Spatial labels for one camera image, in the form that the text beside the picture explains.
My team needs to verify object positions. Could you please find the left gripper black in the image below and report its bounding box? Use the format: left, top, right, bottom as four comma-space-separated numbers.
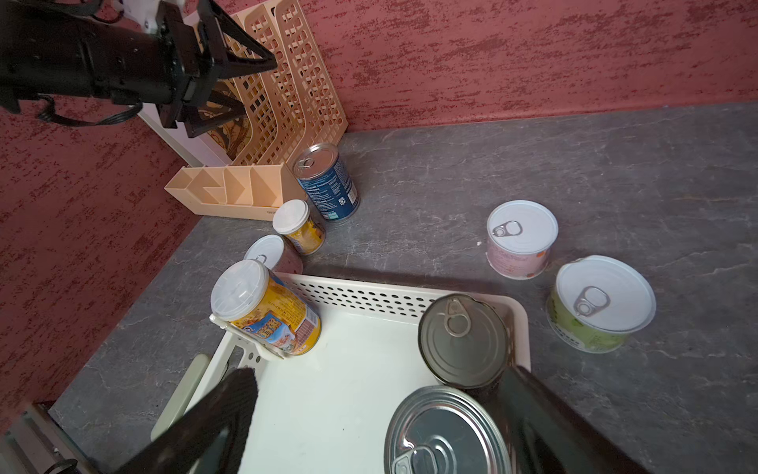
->
1, 0, 278, 138

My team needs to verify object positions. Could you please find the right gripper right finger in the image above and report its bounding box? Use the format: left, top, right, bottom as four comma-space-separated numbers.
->
497, 365, 647, 473

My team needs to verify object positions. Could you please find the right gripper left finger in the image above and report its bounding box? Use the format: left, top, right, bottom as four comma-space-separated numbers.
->
118, 369, 259, 473

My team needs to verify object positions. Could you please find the blue Progresso noodle soup can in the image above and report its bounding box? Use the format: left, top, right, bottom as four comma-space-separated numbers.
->
384, 385, 512, 473

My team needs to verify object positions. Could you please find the tall yellow can white lid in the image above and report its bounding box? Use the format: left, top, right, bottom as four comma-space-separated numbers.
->
210, 260, 322, 357

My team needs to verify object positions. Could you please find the dark chopped tomatoes can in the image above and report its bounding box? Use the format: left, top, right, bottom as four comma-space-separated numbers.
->
418, 293, 514, 390

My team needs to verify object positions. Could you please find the white perforated plastic basket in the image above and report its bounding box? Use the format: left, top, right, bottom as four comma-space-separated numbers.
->
182, 271, 532, 474

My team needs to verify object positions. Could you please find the yellow black patterned magazine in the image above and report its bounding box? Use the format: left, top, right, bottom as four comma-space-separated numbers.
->
199, 80, 253, 161

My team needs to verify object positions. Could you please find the pink folder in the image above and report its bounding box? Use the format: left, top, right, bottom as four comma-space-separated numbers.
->
139, 104, 232, 167

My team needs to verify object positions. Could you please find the peach plastic file organizer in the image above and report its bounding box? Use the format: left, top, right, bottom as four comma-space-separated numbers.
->
165, 1, 349, 220

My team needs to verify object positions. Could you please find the small green can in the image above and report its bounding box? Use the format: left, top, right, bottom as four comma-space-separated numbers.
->
546, 255, 657, 354

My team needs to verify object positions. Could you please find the blue Progresso soup can left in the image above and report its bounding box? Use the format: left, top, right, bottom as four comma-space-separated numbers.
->
292, 142, 359, 221

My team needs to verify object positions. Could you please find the pink can front left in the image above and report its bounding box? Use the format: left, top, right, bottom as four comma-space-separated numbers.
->
244, 234, 304, 275

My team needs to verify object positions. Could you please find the short yellow can white lid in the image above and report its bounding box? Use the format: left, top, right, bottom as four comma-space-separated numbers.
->
272, 199, 326, 256

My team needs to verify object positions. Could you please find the small pink can back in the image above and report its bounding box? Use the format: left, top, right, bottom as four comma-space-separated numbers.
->
487, 199, 559, 280

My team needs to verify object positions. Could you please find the aluminium front rail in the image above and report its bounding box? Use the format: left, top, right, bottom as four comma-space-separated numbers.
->
1, 404, 99, 473

